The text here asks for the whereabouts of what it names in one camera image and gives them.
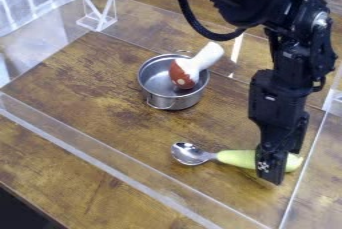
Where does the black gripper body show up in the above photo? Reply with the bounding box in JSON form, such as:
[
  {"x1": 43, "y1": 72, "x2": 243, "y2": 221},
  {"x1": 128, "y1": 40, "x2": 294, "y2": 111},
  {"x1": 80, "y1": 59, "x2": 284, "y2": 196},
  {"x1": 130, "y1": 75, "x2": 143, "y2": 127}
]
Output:
[{"x1": 248, "y1": 69, "x2": 310, "y2": 152}]

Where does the green handled metal spoon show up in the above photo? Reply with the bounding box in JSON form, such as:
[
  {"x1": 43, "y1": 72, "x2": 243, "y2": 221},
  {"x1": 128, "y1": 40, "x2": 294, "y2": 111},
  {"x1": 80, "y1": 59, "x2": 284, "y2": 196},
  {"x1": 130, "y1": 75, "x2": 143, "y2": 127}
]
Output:
[{"x1": 170, "y1": 141, "x2": 305, "y2": 174}]

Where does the clear acrylic triangle bracket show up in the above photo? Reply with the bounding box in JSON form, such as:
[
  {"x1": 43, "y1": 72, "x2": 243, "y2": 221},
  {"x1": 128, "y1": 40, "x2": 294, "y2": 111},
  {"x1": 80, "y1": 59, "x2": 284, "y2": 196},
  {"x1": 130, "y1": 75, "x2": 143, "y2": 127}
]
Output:
[{"x1": 76, "y1": 0, "x2": 118, "y2": 32}]

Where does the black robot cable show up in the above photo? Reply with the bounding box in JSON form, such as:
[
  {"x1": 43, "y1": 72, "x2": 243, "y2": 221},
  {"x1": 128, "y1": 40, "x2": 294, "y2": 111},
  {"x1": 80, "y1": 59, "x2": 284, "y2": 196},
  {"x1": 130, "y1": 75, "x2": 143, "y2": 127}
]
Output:
[{"x1": 174, "y1": 0, "x2": 247, "y2": 42}]

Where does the clear acrylic right barrier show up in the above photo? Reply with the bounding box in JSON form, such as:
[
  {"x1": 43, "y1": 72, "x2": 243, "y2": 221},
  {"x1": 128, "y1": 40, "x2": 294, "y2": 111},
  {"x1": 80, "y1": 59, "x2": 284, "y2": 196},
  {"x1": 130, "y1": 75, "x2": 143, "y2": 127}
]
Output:
[{"x1": 278, "y1": 64, "x2": 342, "y2": 229}]

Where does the small steel pot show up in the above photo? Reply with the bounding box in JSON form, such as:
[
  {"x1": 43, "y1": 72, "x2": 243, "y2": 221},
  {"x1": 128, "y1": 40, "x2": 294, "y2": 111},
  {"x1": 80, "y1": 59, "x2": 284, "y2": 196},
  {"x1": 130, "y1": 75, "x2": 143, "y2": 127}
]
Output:
[{"x1": 138, "y1": 53, "x2": 210, "y2": 111}]

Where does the red white toy mushroom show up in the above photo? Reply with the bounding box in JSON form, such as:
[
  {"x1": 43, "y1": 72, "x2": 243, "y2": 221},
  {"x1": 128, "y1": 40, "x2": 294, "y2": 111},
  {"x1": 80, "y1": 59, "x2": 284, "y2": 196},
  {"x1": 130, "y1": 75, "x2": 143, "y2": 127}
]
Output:
[{"x1": 168, "y1": 42, "x2": 224, "y2": 89}]

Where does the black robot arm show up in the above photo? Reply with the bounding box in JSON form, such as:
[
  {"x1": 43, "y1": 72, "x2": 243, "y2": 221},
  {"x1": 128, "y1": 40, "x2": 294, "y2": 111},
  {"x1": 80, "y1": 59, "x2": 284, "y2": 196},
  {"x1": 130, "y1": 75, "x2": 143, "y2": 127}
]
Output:
[{"x1": 178, "y1": 0, "x2": 338, "y2": 184}]

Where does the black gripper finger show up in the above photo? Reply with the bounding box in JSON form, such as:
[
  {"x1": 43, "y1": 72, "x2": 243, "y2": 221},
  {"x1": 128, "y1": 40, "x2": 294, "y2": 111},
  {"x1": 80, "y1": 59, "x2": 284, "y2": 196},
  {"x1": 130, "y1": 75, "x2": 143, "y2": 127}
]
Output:
[
  {"x1": 289, "y1": 112, "x2": 310, "y2": 153},
  {"x1": 255, "y1": 148, "x2": 289, "y2": 185}
]

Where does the clear acrylic barrier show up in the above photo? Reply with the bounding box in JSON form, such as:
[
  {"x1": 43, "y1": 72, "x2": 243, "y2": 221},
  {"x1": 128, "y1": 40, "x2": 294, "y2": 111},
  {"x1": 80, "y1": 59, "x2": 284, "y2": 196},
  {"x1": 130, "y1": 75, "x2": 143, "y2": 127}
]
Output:
[
  {"x1": 278, "y1": 64, "x2": 342, "y2": 229},
  {"x1": 0, "y1": 92, "x2": 271, "y2": 229}
]

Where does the clear acrylic front barrier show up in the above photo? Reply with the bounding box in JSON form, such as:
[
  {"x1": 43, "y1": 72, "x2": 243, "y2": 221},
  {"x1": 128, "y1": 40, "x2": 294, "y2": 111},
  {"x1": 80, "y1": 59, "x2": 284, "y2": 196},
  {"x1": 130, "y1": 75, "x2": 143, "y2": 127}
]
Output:
[{"x1": 0, "y1": 92, "x2": 271, "y2": 229}]

